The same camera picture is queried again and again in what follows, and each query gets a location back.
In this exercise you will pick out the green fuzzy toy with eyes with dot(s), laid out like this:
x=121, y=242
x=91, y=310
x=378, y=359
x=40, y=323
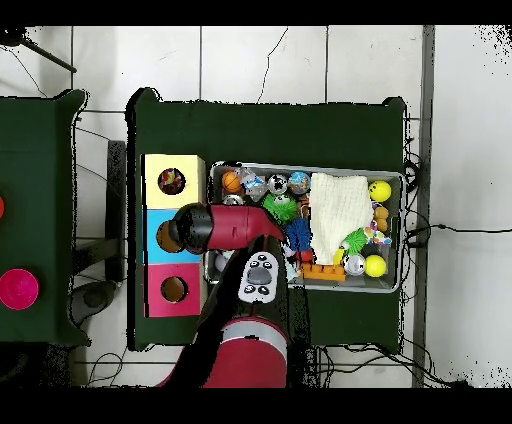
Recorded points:
x=282, y=206

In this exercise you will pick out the silver can with closed top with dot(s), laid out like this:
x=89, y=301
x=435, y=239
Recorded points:
x=232, y=199

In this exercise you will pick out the cream yellow cloth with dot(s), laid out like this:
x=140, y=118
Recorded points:
x=340, y=216

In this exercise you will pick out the crushed clear plastic bottle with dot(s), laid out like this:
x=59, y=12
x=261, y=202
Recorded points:
x=253, y=184

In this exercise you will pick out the silver can with open top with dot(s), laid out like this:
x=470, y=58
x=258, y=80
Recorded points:
x=277, y=184

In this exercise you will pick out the small red ball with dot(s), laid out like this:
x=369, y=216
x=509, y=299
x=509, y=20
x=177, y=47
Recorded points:
x=306, y=256

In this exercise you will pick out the yellow smiley ball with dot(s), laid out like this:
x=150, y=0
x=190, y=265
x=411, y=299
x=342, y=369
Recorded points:
x=379, y=191

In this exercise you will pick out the small orange basketball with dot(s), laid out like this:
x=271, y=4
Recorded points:
x=231, y=181

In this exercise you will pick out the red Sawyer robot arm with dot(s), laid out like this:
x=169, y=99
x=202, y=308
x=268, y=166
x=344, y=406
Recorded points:
x=236, y=224

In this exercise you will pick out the pink disc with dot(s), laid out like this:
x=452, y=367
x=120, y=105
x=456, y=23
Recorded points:
x=18, y=290

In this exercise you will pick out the wooden box with three holes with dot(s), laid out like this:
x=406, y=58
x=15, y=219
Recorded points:
x=156, y=232

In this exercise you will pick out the side table with green cloth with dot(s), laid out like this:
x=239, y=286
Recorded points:
x=40, y=200

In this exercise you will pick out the red disc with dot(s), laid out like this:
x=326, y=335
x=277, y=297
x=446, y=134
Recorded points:
x=2, y=207

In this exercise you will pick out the green spiky ball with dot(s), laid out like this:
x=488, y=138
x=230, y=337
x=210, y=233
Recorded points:
x=356, y=240

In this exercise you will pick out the plain yellow ball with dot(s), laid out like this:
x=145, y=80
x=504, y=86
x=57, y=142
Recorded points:
x=375, y=266

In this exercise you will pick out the orange plush toy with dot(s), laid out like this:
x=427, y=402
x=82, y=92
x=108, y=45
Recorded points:
x=381, y=216

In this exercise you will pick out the small white ball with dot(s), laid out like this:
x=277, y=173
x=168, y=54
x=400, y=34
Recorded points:
x=222, y=262

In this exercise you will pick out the colourful polka dot cloth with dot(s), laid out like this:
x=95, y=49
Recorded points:
x=171, y=181

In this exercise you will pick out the globe print ball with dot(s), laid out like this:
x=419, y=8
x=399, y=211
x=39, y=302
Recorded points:
x=299, y=182

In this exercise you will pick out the blue spiky ball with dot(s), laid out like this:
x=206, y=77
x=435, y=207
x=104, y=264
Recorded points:
x=300, y=234

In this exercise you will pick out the orange toy brick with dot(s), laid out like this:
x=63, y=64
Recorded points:
x=324, y=273

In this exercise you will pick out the clear mesh bin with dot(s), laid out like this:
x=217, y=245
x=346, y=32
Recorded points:
x=392, y=280

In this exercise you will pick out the black tripod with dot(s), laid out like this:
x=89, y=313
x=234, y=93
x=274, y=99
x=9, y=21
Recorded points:
x=12, y=37

